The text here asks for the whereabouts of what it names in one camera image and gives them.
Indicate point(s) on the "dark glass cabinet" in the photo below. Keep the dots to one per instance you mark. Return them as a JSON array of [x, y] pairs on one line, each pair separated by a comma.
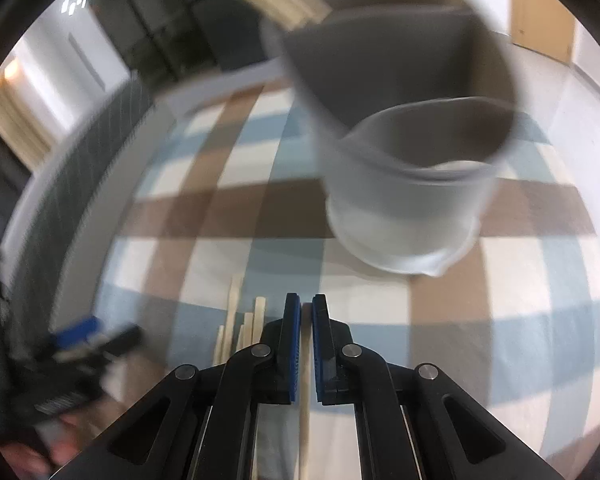
[[145, 20]]

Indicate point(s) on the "person's left hand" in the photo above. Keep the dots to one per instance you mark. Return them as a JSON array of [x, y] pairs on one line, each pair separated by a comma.
[[75, 435]]

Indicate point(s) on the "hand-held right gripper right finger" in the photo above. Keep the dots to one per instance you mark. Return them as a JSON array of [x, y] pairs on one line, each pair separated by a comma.
[[319, 345]]

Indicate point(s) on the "beige curtain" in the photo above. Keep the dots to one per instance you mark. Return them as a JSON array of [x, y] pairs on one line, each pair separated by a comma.
[[15, 125]]

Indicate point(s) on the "checked tablecloth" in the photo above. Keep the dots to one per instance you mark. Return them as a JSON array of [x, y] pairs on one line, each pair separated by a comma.
[[480, 310]]

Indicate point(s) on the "grey bed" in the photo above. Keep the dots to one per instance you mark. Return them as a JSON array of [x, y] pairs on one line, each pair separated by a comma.
[[80, 185]]

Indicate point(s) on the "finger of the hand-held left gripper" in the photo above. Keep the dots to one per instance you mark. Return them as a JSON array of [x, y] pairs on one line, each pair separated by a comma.
[[122, 339], [75, 332]]

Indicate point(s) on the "white wardrobe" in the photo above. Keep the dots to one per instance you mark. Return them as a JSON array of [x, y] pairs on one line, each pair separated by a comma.
[[80, 60]]

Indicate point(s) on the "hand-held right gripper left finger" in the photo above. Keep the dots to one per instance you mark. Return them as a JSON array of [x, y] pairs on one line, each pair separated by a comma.
[[294, 345]]

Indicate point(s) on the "grey and white utensil holder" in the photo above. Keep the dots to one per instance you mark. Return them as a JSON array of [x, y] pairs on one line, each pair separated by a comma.
[[405, 210]]

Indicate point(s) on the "wooden door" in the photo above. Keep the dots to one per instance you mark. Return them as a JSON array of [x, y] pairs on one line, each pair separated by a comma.
[[540, 15]]

